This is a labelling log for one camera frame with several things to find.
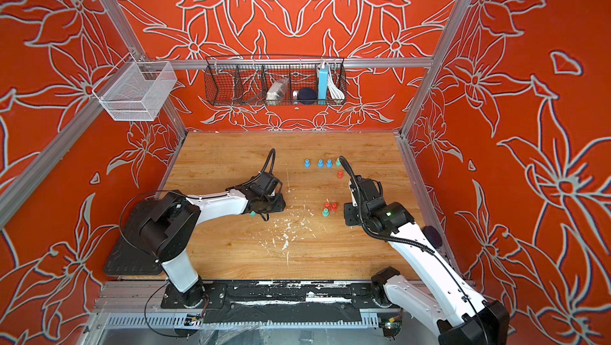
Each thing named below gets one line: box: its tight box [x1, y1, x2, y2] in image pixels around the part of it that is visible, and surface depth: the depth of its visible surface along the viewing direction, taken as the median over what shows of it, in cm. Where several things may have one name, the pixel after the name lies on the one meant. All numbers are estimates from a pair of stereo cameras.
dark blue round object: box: [297, 87, 318, 105], surface depth 97 cm
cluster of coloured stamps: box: [322, 201, 339, 218], surface depth 92 cm
